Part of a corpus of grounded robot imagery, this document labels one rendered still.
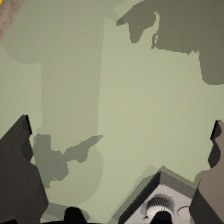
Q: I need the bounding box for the grey toothed gear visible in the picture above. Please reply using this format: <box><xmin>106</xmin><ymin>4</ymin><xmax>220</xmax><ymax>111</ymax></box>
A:
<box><xmin>146</xmin><ymin>197</ymin><xmax>174</xmax><ymax>220</ymax></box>

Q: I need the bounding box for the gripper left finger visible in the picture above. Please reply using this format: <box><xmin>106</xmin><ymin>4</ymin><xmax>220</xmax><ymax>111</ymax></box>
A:
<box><xmin>0</xmin><ymin>115</ymin><xmax>49</xmax><ymax>224</ymax></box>

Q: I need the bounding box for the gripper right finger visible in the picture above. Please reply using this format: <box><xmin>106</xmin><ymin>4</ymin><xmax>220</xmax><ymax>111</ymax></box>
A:
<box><xmin>189</xmin><ymin>120</ymin><xmax>224</xmax><ymax>224</ymax></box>

